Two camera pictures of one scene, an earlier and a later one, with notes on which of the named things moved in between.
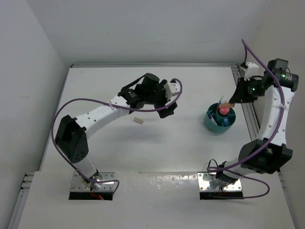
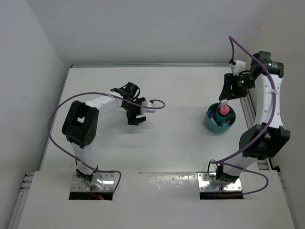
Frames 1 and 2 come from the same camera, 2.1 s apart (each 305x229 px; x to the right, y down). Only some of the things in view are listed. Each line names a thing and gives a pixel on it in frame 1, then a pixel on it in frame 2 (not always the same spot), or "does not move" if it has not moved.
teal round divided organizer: [217, 122] does not move
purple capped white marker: [211, 118] does not move
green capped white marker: [212, 119] does not move
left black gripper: [162, 90] to [131, 119]
